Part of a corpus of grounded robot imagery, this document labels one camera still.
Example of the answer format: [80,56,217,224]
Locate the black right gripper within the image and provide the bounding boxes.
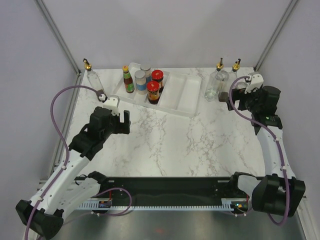
[225,85,263,114]

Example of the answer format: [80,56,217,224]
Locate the square dark sauce bottle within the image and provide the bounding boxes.
[218,58,241,103]

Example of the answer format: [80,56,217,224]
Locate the green label sauce bottle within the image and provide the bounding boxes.
[122,65,135,94]

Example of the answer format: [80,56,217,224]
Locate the blue label spice jar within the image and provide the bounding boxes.
[134,70,147,95]

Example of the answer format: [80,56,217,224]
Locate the red lid sauce jar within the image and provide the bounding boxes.
[146,80,160,105]

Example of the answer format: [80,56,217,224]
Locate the blue label seasoning jar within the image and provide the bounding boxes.
[140,63,152,83]

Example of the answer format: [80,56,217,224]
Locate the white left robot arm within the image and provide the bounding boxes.
[15,107,131,240]

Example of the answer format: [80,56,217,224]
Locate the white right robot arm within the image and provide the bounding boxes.
[227,86,306,217]

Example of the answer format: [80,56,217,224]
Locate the open glass jar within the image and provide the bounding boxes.
[235,81,249,90]

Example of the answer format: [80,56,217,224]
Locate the square clear glass bottle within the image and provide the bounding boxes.
[204,57,226,102]

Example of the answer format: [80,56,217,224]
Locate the round glass oil bottle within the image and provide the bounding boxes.
[83,58,107,102]

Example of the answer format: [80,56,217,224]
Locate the white compartment organizer tray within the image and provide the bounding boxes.
[112,70,202,118]

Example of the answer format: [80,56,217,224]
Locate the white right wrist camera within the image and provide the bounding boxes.
[244,72,264,94]

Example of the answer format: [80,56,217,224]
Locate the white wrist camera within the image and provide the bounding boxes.
[95,94,120,117]
[244,72,264,94]

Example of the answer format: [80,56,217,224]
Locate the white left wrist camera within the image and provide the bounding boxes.
[95,94,120,117]

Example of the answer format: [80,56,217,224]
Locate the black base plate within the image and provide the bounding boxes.
[88,172,247,207]

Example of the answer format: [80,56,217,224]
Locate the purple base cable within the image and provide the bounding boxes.
[92,187,133,217]

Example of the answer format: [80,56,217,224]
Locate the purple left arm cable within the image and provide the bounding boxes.
[24,85,106,240]

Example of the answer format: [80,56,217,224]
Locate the right aluminium frame post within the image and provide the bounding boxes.
[253,0,300,72]

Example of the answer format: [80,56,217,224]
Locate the aluminium frame post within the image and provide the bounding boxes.
[34,0,81,76]
[253,0,300,72]

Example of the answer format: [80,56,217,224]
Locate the white cable duct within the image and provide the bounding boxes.
[76,198,251,213]

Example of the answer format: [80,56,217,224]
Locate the left aluminium frame post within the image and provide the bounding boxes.
[34,0,81,76]

